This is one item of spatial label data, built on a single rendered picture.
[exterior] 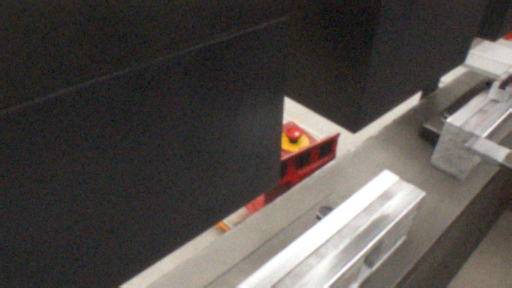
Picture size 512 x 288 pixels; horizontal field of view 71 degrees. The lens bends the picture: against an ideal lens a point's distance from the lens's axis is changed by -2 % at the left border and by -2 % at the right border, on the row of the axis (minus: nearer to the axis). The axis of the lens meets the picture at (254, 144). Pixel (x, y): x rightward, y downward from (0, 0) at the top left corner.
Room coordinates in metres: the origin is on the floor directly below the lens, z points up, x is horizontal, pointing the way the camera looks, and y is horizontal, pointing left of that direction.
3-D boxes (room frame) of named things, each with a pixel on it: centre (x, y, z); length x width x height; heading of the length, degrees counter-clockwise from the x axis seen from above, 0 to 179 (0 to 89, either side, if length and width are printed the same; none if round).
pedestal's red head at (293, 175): (0.63, -0.06, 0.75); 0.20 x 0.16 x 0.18; 124
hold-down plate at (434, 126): (0.63, -0.45, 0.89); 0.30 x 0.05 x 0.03; 131
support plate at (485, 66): (0.73, -0.42, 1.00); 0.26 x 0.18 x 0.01; 41
